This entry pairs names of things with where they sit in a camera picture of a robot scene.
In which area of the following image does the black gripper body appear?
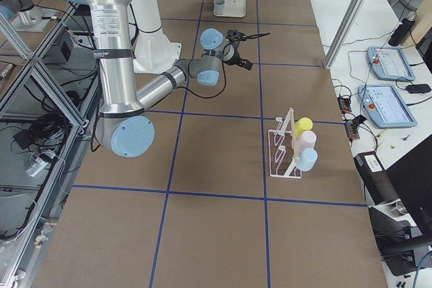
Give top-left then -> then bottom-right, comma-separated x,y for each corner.
225,30 -> 246,65

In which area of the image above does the yellow plastic cup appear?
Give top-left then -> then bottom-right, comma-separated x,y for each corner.
294,117 -> 313,138

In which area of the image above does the pink plastic cup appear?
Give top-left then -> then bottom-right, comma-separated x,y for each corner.
298,130 -> 317,151

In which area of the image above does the light blue plastic cup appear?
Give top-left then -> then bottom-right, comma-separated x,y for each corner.
296,148 -> 318,172

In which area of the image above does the grey plastic cup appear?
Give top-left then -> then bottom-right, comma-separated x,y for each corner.
213,0 -> 225,16

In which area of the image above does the cream serving tray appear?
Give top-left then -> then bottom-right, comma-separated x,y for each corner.
218,0 -> 246,18

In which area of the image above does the far teach pendant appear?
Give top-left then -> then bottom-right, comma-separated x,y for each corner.
367,47 -> 415,81

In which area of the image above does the teach pendant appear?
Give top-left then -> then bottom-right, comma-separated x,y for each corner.
358,84 -> 417,129
367,47 -> 415,81

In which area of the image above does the near teach pendant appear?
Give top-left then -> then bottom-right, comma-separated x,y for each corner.
358,84 -> 417,129

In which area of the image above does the black drink bottle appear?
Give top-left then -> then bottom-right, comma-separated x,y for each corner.
388,11 -> 416,47

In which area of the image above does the black power adapter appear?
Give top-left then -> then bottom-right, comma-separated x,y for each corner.
405,84 -> 431,94

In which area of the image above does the black desktop box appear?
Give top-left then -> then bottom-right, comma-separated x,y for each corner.
354,151 -> 399,204

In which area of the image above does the black monitor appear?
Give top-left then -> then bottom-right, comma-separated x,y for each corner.
387,137 -> 431,233

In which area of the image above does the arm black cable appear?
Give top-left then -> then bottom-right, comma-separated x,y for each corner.
184,31 -> 272,98

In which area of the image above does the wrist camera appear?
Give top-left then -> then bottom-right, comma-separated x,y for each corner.
237,59 -> 253,71

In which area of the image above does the white wire cup rack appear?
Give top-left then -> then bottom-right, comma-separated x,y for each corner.
267,108 -> 302,179

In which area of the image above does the aluminium frame post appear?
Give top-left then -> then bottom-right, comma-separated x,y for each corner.
323,0 -> 365,69

